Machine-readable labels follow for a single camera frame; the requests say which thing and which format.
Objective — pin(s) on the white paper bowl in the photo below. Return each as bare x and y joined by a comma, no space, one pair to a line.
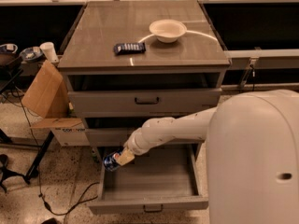
168,31

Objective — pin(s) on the dark side table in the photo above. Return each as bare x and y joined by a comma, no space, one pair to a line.
10,65

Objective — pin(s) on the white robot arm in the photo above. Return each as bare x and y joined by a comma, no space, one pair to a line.
252,155

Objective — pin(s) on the blue bowl on side table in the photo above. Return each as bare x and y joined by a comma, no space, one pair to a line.
32,54

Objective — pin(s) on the blue pepsi can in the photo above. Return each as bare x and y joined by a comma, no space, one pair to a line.
110,161

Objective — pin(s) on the grey drawer cabinet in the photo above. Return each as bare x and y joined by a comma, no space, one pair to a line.
195,61

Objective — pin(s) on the brown cardboard box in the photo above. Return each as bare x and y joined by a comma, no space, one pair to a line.
47,97

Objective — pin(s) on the black stand leg left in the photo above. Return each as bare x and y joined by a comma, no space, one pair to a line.
41,151

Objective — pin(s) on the black chair base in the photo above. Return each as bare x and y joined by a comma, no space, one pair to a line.
5,173

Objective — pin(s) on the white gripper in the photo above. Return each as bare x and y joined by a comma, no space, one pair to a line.
135,146

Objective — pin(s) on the dark blue snack packet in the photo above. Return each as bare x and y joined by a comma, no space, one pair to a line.
129,48

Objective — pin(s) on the grey top drawer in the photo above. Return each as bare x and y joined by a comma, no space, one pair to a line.
144,103

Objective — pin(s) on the grey middle drawer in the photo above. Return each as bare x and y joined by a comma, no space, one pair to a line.
106,136

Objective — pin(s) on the white paper cup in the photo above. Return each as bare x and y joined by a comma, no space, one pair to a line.
49,52

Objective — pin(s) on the grey open bottom drawer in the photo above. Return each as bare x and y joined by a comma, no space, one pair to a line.
165,179

